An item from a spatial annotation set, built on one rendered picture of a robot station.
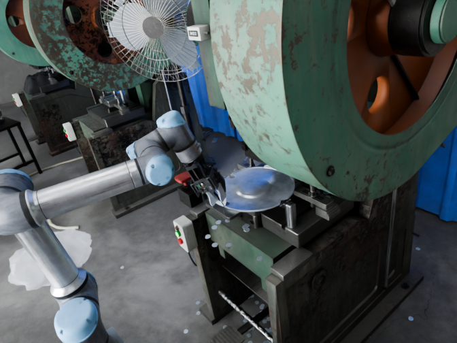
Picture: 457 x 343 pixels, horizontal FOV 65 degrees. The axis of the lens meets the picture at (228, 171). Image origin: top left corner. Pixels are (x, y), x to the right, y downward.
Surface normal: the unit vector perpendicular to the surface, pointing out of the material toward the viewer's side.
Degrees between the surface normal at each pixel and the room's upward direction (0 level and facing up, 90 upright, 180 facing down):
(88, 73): 90
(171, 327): 0
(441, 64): 58
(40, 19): 90
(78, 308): 8
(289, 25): 90
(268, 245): 0
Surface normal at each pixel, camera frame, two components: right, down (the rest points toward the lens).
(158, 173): 0.39, 0.40
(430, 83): -0.43, -0.18
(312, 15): 0.62, 0.31
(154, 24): -0.18, 0.59
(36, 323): -0.15, -0.86
